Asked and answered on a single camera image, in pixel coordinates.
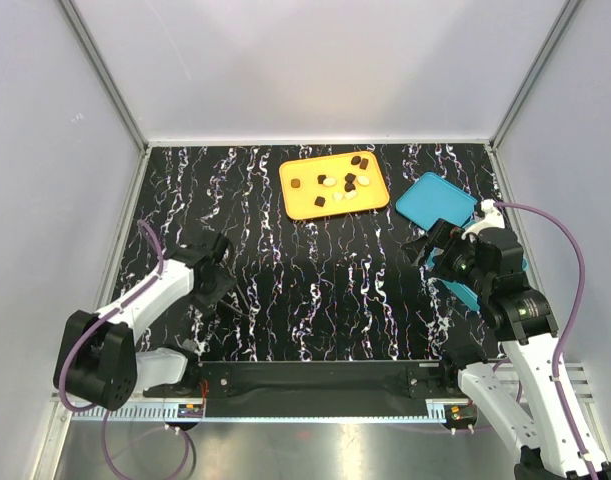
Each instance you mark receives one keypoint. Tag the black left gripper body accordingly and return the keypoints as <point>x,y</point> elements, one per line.
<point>205,294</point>

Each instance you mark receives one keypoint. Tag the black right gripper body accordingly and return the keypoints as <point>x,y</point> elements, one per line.
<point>457,259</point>

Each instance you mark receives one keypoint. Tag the teal tin box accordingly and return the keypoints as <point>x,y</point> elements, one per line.
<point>461,292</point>

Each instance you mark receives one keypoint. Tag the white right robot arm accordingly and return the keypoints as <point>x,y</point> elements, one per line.
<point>549,439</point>

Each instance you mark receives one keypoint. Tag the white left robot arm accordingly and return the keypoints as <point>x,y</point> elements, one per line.
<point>98,361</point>

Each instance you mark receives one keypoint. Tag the white chocolate lower right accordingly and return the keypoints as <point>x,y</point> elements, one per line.
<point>351,195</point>

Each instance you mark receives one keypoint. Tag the teal tin lid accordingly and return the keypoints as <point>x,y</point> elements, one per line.
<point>432,198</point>

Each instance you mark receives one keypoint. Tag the orange plastic tray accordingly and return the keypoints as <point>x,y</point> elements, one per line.
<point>299,202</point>

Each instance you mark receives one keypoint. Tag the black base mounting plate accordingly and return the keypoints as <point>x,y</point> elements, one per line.
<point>316,390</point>

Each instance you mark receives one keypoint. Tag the aluminium cable duct rail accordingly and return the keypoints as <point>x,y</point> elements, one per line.
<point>173,412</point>

